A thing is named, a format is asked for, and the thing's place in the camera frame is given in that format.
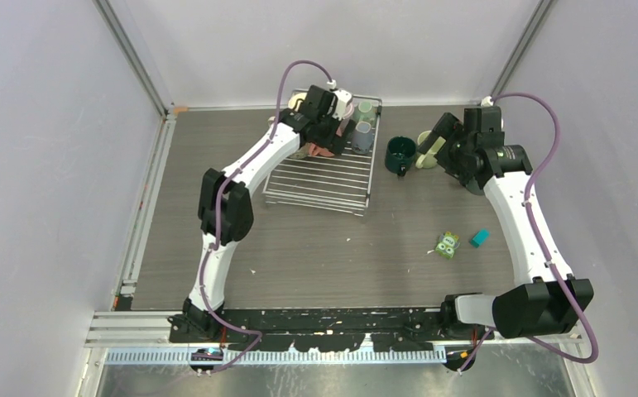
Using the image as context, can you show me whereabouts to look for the salmon pink mug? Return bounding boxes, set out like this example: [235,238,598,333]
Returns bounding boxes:
[306,143,334,157]

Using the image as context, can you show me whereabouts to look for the light green mug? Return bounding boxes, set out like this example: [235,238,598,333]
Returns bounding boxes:
[415,131,445,170]

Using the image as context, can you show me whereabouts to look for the small blue grey cup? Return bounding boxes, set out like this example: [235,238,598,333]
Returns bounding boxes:
[351,121,374,155]

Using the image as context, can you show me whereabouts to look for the dark teal mug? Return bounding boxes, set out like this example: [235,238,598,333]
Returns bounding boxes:
[384,136,417,178]

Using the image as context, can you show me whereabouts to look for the cream mug front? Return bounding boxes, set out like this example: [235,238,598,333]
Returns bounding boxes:
[289,148,309,160]

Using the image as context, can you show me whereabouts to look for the cream mug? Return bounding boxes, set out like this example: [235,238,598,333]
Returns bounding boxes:
[289,148,309,160]
[287,92,307,112]

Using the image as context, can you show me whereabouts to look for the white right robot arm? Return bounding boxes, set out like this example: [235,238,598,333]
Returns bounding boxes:
[429,106,594,340]

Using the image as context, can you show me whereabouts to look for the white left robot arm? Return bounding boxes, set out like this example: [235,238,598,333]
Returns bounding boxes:
[169,85,355,342]

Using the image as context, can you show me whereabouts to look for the cream mug back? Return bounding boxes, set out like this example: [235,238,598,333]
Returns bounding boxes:
[287,92,307,112]

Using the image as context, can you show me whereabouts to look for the small sage green cup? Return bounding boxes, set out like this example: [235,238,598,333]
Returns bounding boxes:
[353,100,377,126]

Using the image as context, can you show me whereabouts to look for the teal toy block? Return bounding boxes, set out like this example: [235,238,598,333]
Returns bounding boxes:
[469,229,490,248]

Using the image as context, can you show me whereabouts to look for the green toy monster block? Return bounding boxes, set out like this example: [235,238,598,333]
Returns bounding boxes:
[434,232,460,259]

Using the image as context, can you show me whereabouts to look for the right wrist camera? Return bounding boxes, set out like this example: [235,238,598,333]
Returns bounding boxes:
[480,96,495,108]

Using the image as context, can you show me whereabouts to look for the metal wire dish rack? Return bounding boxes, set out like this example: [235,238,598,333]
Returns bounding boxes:
[262,95,382,217]

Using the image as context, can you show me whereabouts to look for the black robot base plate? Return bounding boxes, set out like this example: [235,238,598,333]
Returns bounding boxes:
[167,308,485,352]

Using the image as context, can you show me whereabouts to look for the aluminium front rail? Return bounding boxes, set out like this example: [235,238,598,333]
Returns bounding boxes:
[85,312,583,367]

